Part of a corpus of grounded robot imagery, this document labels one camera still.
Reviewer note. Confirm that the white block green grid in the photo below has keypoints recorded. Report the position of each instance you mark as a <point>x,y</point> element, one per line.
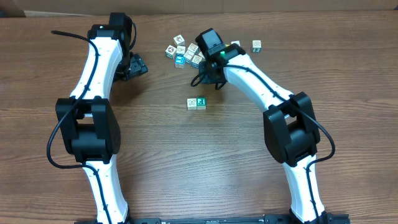
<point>193,48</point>

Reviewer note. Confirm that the white block butterfly picture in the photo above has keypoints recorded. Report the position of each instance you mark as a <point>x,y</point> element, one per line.
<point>191,103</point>

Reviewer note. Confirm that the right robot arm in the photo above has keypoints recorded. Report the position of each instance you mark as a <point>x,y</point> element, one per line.
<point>291,132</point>

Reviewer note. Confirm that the white block red bottom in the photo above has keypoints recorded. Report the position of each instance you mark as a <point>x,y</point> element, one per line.
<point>236,42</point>

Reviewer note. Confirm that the white block behind blue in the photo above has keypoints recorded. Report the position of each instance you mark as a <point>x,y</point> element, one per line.
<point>180,50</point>

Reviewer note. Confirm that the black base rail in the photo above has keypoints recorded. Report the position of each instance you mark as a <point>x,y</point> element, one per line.
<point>211,221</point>

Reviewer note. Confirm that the block red circle green side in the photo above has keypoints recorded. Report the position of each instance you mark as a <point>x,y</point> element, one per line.
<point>171,52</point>

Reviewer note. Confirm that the block with red picture top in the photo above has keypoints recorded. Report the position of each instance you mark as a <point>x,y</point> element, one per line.
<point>179,40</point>

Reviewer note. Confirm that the white block teal side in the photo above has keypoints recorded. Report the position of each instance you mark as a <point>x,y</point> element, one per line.
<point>188,55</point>

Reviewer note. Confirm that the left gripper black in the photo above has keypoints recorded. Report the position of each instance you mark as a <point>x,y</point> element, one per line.
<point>138,65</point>

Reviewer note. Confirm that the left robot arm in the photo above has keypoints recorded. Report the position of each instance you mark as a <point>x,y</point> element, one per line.
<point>87,135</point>

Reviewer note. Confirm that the white block teal far right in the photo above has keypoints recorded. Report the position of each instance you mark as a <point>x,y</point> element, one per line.
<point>256,46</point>

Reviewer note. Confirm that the white block green side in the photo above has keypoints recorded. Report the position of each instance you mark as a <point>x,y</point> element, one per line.
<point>201,103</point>

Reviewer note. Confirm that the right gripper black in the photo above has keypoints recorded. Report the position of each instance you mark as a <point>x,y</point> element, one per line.
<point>207,77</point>

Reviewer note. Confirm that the white block tilted centre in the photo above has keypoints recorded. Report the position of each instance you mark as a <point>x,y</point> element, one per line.
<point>196,61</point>

